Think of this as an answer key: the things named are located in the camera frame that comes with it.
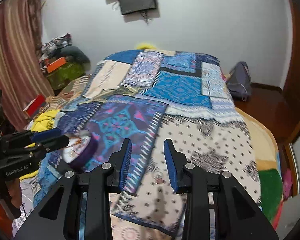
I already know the purple heart-shaped jewelry box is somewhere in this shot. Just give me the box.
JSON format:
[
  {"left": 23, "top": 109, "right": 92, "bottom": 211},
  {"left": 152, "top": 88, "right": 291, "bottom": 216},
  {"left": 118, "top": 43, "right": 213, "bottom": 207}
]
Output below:
[{"left": 61, "top": 130, "right": 98, "bottom": 169}]

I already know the yellow cloth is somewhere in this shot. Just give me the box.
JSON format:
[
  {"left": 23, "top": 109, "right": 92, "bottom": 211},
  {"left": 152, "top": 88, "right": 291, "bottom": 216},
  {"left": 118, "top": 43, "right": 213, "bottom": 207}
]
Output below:
[{"left": 19, "top": 109, "right": 61, "bottom": 182}]

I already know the red box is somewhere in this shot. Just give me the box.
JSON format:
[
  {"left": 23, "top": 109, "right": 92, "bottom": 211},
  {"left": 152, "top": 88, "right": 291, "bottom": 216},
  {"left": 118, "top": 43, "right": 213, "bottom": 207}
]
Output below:
[{"left": 23, "top": 94, "right": 46, "bottom": 118}]

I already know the striped blanket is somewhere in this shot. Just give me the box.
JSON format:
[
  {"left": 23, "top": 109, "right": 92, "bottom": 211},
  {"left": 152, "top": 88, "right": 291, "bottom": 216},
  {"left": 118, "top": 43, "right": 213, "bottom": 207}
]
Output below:
[{"left": 38, "top": 74, "right": 92, "bottom": 114}]

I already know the striped red curtain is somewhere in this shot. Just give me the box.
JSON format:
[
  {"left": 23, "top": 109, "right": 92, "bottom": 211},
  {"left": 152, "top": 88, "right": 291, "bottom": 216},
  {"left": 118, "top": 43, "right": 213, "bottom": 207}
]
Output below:
[{"left": 0, "top": 0, "right": 53, "bottom": 131}]

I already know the orange box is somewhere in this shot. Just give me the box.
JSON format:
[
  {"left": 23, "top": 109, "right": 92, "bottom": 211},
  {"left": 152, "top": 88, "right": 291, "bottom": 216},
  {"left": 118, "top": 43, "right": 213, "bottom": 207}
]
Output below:
[{"left": 46, "top": 57, "right": 66, "bottom": 74}]

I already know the colorful floor mat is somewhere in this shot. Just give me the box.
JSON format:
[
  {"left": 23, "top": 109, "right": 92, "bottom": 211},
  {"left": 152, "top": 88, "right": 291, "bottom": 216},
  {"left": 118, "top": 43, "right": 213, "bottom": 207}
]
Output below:
[{"left": 236, "top": 108, "right": 283, "bottom": 228}]

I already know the pile of clothes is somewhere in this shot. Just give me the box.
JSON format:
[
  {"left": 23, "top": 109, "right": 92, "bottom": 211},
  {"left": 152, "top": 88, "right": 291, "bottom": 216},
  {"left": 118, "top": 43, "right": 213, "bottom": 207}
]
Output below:
[{"left": 40, "top": 33, "right": 72, "bottom": 61}]

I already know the patchwork patterned bedspread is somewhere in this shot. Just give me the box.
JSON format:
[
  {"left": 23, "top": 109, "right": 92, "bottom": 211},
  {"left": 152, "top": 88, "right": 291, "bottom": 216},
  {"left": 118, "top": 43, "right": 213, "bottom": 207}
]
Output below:
[{"left": 32, "top": 48, "right": 263, "bottom": 240}]

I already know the grey backpack on floor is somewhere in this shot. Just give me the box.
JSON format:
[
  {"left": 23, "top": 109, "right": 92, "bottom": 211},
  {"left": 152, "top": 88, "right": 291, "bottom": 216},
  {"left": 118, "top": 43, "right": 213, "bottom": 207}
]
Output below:
[{"left": 226, "top": 61, "right": 252, "bottom": 101}]

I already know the brown wooden door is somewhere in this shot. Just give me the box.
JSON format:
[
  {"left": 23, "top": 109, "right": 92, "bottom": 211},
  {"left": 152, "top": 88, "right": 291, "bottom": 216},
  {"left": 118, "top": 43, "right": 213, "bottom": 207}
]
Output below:
[{"left": 283, "top": 0, "right": 300, "bottom": 139}]

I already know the yellow plastic stool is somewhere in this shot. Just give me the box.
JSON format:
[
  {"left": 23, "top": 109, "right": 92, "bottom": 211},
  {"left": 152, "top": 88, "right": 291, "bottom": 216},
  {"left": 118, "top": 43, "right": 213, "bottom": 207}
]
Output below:
[{"left": 135, "top": 42, "right": 157, "bottom": 49}]

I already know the small black wall monitor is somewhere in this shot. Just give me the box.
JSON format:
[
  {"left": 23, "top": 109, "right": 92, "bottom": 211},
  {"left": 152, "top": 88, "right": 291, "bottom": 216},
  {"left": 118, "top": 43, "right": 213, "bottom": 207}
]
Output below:
[{"left": 119, "top": 0, "right": 157, "bottom": 15}]

